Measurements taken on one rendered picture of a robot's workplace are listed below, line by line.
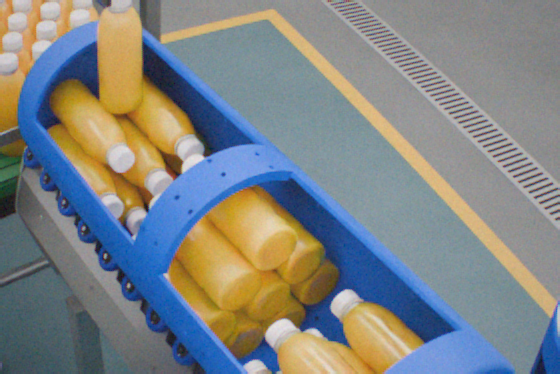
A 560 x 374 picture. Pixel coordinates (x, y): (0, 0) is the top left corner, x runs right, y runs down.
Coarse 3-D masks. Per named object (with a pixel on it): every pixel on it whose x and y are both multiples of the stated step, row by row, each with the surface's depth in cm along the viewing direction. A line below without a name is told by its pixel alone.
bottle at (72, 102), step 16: (64, 96) 154; (80, 96) 153; (64, 112) 153; (80, 112) 151; (96, 112) 150; (80, 128) 150; (96, 128) 148; (112, 128) 148; (80, 144) 151; (96, 144) 148; (112, 144) 148
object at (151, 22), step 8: (144, 0) 214; (152, 0) 214; (160, 0) 215; (144, 8) 215; (152, 8) 215; (160, 8) 217; (144, 16) 217; (152, 16) 216; (160, 16) 218; (144, 24) 218; (152, 24) 218; (160, 24) 219; (152, 32) 219; (160, 32) 221
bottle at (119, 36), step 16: (112, 16) 142; (128, 16) 143; (96, 32) 145; (112, 32) 143; (128, 32) 143; (112, 48) 144; (128, 48) 145; (112, 64) 146; (128, 64) 147; (112, 80) 148; (128, 80) 149; (112, 96) 150; (128, 96) 151; (112, 112) 152; (128, 112) 153
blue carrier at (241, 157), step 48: (48, 48) 152; (96, 48) 158; (144, 48) 165; (48, 96) 158; (96, 96) 165; (192, 96) 163; (48, 144) 148; (240, 144) 155; (192, 192) 127; (288, 192) 147; (144, 240) 129; (336, 240) 141; (144, 288) 132; (336, 288) 142; (384, 288) 135; (192, 336) 123; (336, 336) 140; (432, 336) 128; (480, 336) 113
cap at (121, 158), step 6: (114, 150) 147; (120, 150) 146; (126, 150) 146; (114, 156) 146; (120, 156) 146; (126, 156) 147; (132, 156) 147; (114, 162) 146; (120, 162) 147; (126, 162) 147; (132, 162) 148; (114, 168) 147; (120, 168) 147; (126, 168) 148
